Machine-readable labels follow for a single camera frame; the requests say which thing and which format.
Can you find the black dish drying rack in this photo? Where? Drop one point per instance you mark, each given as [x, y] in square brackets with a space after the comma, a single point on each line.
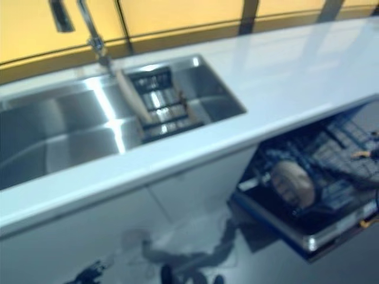
[168, 112]

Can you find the chrome pull-down kitchen faucet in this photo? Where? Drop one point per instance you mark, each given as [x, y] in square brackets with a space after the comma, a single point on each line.
[91, 32]

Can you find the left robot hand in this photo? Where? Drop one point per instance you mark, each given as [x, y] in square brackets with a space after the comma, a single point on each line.
[91, 272]

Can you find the stainless steel double sink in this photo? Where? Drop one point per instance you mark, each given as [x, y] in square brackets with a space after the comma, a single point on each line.
[74, 118]

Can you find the white cabinet door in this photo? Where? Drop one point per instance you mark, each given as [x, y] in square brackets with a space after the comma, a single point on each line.
[201, 183]
[74, 236]

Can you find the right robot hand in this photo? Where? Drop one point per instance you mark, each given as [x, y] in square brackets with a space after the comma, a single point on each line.
[370, 156]

